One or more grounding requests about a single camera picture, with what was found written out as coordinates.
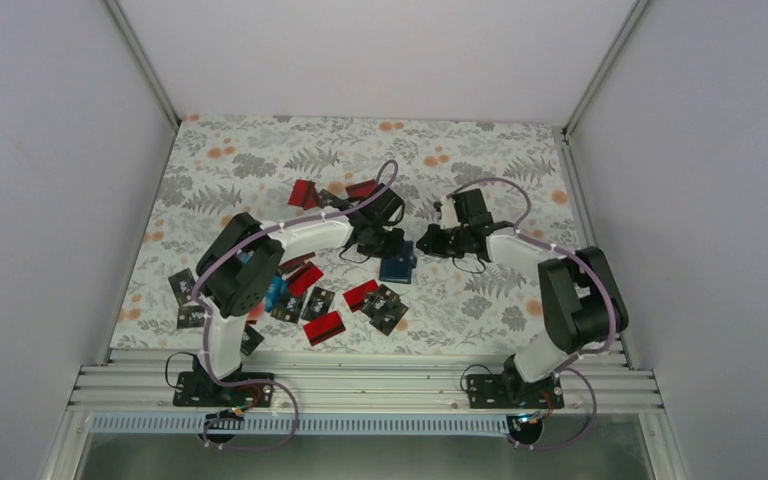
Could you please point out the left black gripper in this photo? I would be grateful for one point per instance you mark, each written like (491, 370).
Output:
(392, 250)

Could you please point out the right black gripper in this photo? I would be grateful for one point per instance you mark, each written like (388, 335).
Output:
(433, 245)

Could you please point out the blue card holder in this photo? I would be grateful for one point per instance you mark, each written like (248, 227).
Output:
(399, 269)

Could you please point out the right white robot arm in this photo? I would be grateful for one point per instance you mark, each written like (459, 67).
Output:
(582, 307)

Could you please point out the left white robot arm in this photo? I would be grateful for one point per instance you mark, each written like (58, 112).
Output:
(234, 274)

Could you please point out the red black stripe card far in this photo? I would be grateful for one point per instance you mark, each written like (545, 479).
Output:
(360, 191)

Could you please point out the red card far left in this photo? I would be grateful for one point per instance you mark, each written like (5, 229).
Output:
(305, 195)

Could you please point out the red card centre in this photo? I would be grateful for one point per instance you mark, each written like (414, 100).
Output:
(356, 297)

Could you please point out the red card left cluster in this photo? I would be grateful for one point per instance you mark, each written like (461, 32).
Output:
(303, 278)

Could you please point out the red card under VIP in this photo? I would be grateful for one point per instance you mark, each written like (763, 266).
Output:
(324, 328)

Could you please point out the black card near base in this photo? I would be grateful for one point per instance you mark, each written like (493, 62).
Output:
(251, 340)

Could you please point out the black card left edge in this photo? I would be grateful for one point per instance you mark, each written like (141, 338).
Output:
(182, 284)

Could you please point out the floral table mat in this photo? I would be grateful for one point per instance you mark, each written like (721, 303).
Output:
(223, 165)

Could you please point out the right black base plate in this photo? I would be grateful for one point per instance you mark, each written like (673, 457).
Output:
(492, 392)

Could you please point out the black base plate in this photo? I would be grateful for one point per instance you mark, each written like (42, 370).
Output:
(492, 392)
(196, 390)

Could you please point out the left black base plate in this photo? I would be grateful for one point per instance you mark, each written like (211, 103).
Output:
(196, 390)

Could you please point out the aluminium rail frame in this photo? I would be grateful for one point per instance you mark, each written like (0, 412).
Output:
(359, 383)

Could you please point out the grey perforated cable duct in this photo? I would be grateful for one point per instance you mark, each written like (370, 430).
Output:
(305, 424)

